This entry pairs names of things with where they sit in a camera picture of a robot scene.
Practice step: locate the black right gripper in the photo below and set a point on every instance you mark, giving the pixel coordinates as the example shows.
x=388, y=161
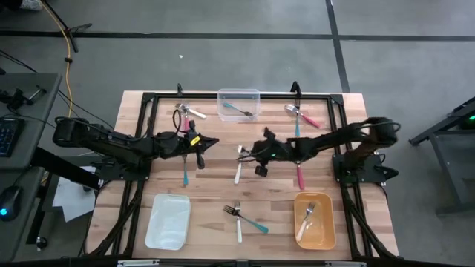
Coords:
x=272, y=150

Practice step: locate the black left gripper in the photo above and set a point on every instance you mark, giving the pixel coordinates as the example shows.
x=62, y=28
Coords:
x=193, y=142

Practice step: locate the white rectangular tray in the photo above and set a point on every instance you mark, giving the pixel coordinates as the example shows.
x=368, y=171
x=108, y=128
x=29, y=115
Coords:
x=167, y=230

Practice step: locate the orange rectangular tray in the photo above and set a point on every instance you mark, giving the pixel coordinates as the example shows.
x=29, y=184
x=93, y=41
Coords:
x=323, y=222

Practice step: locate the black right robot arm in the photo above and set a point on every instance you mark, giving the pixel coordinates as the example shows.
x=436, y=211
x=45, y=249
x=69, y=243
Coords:
x=334, y=139

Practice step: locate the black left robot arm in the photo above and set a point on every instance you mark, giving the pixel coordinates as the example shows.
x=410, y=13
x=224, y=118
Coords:
x=111, y=142

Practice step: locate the clear plastic container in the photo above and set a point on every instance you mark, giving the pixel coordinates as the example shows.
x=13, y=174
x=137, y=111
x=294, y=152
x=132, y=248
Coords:
x=241, y=96

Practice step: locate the small black table clamp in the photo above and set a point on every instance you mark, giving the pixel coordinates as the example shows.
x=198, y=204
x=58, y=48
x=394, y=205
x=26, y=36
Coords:
x=180, y=89

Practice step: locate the large black table clamp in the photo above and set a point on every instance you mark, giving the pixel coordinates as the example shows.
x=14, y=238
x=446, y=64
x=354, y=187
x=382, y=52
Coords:
x=295, y=88

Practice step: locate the black metal beam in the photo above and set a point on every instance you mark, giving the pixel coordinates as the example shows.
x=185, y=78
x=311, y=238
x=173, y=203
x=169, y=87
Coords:
x=63, y=168

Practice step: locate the white paper sheet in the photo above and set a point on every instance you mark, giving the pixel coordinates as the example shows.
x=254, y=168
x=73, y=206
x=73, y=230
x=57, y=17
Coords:
x=68, y=196
x=78, y=215

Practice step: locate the grey desk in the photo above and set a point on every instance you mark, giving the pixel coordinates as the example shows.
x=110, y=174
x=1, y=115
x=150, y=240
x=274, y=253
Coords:
x=37, y=122

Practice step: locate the black tripod stand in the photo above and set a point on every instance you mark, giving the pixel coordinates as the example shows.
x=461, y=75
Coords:
x=79, y=27

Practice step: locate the grey side table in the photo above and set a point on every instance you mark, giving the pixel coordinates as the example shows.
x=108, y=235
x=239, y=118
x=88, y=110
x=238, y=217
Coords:
x=33, y=193

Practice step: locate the black caster wheel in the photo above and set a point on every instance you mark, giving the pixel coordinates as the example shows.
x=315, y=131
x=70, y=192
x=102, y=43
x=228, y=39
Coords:
x=41, y=243

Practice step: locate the black clamp tool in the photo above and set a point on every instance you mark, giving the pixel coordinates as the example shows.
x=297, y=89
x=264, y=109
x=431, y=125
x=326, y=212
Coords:
x=16, y=99

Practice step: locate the black keyboard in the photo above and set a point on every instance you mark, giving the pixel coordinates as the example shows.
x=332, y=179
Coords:
x=7, y=137

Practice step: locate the dark grey equipment cart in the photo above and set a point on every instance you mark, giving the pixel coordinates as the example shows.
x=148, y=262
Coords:
x=452, y=178

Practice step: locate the black computer mouse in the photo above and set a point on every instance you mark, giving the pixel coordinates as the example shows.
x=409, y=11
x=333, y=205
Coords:
x=11, y=202

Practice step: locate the white shoe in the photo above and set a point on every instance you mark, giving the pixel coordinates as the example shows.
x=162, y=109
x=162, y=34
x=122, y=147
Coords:
x=27, y=3

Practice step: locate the black aluminium table frame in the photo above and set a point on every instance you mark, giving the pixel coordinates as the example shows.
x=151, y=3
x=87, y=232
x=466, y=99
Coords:
x=267, y=97

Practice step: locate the silver metal bracket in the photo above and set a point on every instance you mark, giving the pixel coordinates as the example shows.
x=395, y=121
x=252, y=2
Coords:
x=137, y=263
x=345, y=264

